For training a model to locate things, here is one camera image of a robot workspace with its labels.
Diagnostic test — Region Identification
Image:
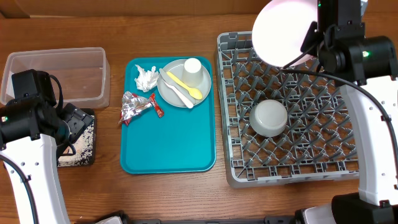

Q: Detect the white large plate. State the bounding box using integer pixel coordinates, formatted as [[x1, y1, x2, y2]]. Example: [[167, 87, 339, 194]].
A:
[[252, 0, 318, 67]]

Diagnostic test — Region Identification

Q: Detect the silver foil wrapper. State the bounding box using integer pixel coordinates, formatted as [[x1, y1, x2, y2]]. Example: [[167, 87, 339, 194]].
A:
[[118, 91, 153, 126]]

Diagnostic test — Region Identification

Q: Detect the white napkin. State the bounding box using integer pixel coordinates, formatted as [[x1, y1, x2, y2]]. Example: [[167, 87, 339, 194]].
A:
[[134, 65, 160, 93]]

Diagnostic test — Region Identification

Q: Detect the red sauce packet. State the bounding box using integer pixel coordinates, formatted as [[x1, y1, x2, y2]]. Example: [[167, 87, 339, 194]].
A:
[[149, 93, 164, 118]]

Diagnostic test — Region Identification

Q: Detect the grey bowl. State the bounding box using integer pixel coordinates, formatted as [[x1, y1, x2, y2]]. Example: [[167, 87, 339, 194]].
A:
[[249, 100, 288, 137]]

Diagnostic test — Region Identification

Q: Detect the white plastic cup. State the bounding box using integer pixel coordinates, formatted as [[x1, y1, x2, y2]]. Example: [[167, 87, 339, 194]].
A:
[[182, 58, 203, 87]]

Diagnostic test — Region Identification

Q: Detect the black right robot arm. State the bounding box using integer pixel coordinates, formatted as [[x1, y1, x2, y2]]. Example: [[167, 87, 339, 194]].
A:
[[295, 0, 397, 223]]

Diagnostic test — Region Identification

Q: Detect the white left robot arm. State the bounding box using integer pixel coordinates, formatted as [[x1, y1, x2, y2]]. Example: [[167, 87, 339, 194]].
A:
[[1, 69, 95, 223]]

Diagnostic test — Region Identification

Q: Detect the grey dishwasher rack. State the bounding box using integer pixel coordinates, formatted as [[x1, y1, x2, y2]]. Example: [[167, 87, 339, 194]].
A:
[[216, 32, 359, 188]]

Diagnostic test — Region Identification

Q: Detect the black plastic tray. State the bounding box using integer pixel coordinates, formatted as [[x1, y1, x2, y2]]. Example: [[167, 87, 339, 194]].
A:
[[57, 108, 97, 167]]

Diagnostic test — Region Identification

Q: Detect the spilled white rice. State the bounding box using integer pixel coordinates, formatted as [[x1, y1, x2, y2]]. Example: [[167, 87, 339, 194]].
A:
[[58, 124, 95, 166]]

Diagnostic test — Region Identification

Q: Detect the clear plastic bin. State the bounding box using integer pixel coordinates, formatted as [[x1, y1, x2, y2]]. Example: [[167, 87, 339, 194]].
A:
[[1, 47, 111, 109]]

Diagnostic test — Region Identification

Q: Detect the white plastic knife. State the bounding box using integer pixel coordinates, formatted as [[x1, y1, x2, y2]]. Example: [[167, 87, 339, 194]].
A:
[[159, 68, 193, 109]]

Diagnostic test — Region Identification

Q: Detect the teal serving tray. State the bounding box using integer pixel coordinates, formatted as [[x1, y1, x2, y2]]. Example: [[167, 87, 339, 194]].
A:
[[120, 57, 216, 174]]

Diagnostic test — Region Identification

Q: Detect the grey small plate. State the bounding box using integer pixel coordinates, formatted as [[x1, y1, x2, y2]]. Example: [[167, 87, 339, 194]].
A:
[[157, 57, 212, 108]]

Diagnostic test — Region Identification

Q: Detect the yellow plastic spoon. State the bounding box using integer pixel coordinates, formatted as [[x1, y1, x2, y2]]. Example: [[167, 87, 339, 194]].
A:
[[166, 72, 203, 100]]

